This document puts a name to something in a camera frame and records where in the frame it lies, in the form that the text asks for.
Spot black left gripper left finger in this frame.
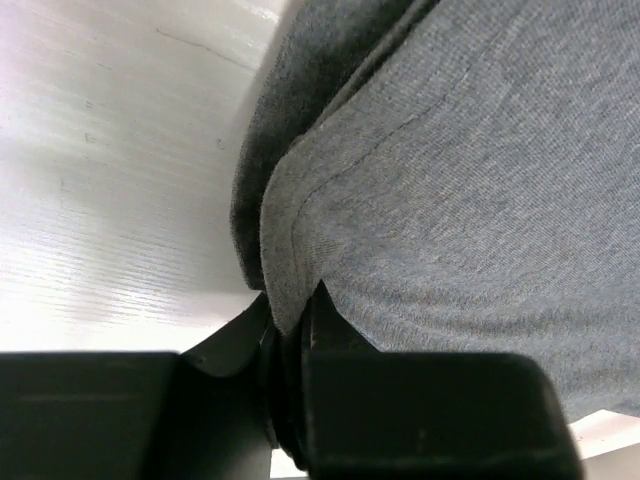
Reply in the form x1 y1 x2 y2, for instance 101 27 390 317
1 296 272 479

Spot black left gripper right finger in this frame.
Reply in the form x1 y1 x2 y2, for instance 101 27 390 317
300 285 584 480

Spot grey shorts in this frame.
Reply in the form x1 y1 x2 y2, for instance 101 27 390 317
231 1 639 421

